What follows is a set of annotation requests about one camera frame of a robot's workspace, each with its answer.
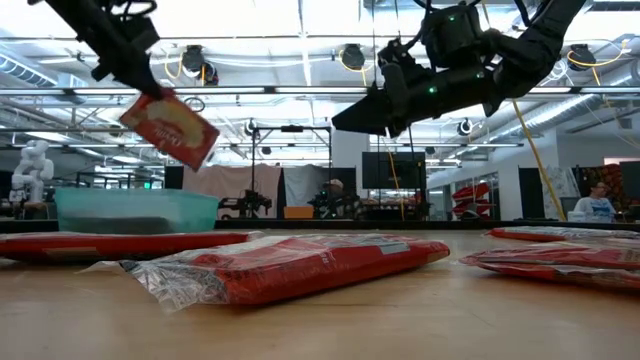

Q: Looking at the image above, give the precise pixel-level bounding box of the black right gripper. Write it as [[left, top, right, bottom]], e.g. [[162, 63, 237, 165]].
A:
[[331, 38, 501, 139]]

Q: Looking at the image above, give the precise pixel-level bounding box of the teal plastic basket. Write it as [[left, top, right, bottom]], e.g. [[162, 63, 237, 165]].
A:
[[53, 187, 221, 235]]

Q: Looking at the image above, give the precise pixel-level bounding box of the red bin rack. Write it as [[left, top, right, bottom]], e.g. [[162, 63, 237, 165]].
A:
[[451, 182, 492, 215]]

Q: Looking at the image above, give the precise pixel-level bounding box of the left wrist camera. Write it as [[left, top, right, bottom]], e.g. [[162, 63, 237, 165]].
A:
[[117, 14, 162, 54]]

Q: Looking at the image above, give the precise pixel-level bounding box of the black stand frame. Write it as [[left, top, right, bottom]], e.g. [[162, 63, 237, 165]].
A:
[[251, 124, 333, 221]]

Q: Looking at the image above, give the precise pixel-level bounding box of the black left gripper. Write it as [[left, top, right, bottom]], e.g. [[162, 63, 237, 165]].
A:
[[64, 4, 165, 101]]

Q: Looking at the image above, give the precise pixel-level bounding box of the black ceiling cable reel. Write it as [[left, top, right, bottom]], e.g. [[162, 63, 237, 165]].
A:
[[180, 43, 207, 76], [341, 43, 367, 71], [568, 43, 597, 72]]

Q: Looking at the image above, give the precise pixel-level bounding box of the black monitor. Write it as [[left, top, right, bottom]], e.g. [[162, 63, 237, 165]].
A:
[[361, 151, 428, 191]]

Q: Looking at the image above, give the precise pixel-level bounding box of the orange box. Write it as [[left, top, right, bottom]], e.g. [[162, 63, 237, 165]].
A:
[[283, 205, 315, 220]]

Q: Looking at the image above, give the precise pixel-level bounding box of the person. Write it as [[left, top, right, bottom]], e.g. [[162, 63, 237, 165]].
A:
[[319, 178, 364, 220], [573, 180, 618, 224]]

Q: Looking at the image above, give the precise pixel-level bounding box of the red popcorn bag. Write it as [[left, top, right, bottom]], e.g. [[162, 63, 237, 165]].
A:
[[458, 240, 640, 295], [118, 88, 221, 173], [82, 233, 451, 314], [0, 230, 264, 265], [485, 225, 640, 244]]

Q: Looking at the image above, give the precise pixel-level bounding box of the beige curtain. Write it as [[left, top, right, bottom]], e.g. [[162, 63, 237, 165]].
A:
[[182, 163, 284, 220]]

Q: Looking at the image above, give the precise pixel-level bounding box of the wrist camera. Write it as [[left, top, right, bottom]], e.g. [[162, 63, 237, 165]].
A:
[[117, 14, 162, 54], [382, 62, 410, 109]]

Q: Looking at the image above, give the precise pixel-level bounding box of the white curtain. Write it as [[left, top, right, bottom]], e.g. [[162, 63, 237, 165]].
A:
[[283, 164, 329, 207]]

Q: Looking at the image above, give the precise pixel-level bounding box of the white humanoid robot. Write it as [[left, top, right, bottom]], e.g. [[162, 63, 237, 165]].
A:
[[8, 138, 55, 206]]

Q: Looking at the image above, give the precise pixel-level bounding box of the yellow hanging cable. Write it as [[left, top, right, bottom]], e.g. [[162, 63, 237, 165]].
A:
[[480, 0, 569, 222]]

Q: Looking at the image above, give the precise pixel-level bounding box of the black aluminium table frame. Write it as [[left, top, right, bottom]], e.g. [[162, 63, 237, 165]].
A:
[[0, 218, 640, 235]]

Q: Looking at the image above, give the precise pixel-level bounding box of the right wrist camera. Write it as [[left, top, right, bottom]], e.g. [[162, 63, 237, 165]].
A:
[[382, 62, 410, 109]]

